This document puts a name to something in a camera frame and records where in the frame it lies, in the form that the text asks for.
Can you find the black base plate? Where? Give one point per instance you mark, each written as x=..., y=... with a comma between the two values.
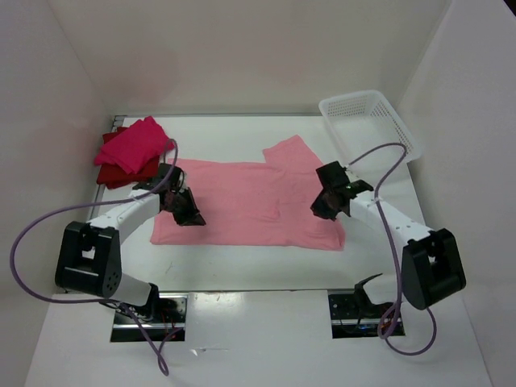
x=168, y=320
x=350, y=320

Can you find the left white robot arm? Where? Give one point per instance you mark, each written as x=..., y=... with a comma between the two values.
x=90, y=259

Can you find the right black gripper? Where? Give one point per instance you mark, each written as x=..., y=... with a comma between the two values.
x=318, y=210

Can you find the light pink t-shirt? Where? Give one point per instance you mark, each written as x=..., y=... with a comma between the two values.
x=255, y=204

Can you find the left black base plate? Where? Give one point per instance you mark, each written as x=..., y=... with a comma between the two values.
x=168, y=320

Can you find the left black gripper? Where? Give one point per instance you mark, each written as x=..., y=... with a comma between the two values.
x=193, y=216

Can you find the red t-shirt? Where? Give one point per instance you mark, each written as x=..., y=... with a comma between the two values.
x=113, y=176

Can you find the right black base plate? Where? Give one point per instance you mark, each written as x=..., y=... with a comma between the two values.
x=350, y=320

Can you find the white plastic basket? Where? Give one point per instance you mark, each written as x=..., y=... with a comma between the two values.
x=362, y=120

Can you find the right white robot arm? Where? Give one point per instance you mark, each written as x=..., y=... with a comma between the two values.
x=427, y=263

